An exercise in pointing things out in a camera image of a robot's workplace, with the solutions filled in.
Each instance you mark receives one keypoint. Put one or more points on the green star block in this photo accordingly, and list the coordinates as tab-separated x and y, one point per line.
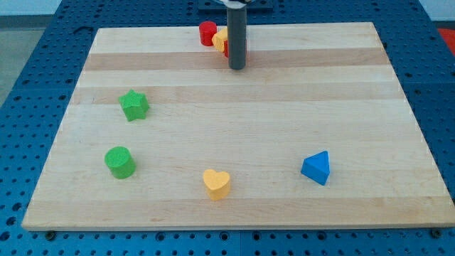
134	105

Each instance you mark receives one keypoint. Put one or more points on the yellow heart block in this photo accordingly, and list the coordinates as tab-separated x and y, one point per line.
217	183

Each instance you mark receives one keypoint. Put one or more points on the red block behind rod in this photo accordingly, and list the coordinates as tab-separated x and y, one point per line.
226	51

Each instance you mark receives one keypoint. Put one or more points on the wooden board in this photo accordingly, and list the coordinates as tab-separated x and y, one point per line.
306	88

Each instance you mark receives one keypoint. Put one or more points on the blue triangle block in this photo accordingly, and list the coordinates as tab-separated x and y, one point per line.
317	167

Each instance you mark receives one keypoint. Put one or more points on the red cylinder block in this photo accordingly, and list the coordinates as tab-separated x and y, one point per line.
207	30

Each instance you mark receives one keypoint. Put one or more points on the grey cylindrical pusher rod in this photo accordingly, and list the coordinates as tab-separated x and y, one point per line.
236	28

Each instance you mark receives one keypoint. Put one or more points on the green cylinder block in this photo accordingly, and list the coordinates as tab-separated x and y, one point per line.
120	162

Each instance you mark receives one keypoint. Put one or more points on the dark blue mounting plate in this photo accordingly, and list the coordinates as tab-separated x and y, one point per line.
258	5

